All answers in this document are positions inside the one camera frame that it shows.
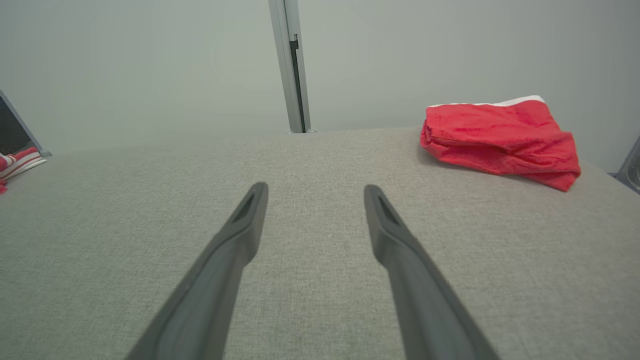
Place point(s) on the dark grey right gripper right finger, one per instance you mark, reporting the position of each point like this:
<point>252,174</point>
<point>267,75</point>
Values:
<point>430,310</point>

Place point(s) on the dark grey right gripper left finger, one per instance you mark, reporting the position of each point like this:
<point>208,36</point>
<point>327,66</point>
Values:
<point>210,300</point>

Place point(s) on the red shorts with white trim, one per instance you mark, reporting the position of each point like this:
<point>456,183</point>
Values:
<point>500,140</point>

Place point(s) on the red and white jersey shirt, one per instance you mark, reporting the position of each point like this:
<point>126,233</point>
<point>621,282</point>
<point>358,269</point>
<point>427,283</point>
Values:
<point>20,161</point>

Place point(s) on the grey metal door post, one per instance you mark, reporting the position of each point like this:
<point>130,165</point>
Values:
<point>287,75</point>

